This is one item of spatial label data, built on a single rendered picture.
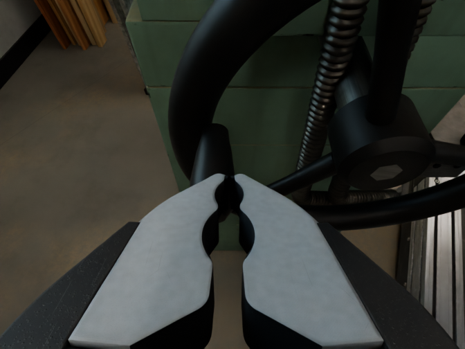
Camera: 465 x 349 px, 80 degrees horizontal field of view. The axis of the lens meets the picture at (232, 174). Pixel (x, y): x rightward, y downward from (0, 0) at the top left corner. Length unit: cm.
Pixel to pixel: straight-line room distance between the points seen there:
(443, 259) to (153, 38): 85
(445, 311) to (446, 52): 63
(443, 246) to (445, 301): 15
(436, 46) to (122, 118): 125
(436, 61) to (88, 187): 114
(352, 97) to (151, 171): 104
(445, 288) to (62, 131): 150
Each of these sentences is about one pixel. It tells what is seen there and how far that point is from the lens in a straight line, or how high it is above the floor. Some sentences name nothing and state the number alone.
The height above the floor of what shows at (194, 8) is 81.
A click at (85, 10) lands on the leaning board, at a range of 183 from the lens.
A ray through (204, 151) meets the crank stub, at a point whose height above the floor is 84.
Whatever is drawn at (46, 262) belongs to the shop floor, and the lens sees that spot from 118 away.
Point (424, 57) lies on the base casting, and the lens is 43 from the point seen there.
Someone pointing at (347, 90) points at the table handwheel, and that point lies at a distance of 24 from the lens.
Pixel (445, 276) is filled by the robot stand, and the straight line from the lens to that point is 93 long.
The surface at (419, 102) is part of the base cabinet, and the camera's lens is 49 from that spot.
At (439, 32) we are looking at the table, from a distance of 29.
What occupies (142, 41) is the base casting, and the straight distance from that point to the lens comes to 37.
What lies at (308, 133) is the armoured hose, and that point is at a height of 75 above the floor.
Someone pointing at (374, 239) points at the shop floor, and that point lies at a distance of 114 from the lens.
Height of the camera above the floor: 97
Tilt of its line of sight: 57 degrees down
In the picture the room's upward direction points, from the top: straight up
